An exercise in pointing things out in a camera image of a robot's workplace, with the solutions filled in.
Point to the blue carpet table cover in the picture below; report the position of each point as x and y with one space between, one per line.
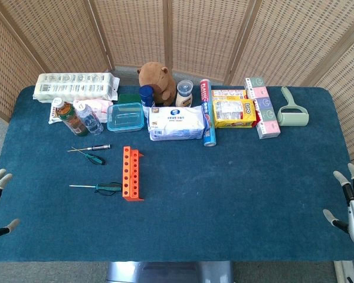
212 191

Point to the clear container blue lid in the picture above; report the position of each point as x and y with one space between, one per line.
125 118

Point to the white blue wet wipes pack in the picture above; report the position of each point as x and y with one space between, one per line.
177 123

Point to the orange test tube rack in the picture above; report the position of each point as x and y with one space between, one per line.
126 177

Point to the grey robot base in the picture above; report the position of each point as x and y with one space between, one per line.
168 272

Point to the clear water bottle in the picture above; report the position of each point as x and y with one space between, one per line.
91 121

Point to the wicker folding screen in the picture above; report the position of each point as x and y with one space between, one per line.
203 35

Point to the white mayonnaise squeeze bottle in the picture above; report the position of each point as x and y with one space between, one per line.
184 94

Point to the pink white snack bag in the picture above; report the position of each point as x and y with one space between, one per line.
101 107

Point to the yellow Lipo biscuit pack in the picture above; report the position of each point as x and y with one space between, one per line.
234 113

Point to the pale green lint roller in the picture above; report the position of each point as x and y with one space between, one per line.
292 116

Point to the dark green box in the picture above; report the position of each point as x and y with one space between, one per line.
129 98

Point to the pastel tissue packs bundle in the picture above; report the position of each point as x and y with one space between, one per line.
265 115

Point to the blue plastic wrap roll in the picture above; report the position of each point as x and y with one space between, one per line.
209 129

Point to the green tea bottle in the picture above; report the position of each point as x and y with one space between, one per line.
72 119

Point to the blue white spray can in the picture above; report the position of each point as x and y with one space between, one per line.
147 95

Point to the white red snack box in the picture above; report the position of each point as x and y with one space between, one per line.
228 93

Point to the brown capybara plush toy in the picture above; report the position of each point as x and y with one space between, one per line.
157 79

